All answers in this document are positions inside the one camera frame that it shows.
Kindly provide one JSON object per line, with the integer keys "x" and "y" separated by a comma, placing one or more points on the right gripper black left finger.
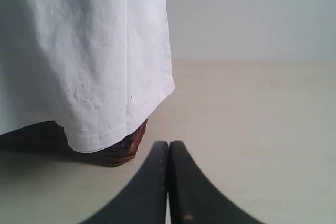
{"x": 144, "y": 198}

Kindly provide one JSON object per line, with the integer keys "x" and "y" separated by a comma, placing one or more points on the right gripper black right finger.
{"x": 192, "y": 196}

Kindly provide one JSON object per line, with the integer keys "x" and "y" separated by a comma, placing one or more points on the white t-shirt red print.
{"x": 98, "y": 68}

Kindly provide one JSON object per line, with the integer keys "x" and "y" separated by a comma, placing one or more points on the dark brown wicker basket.
{"x": 48, "y": 139}

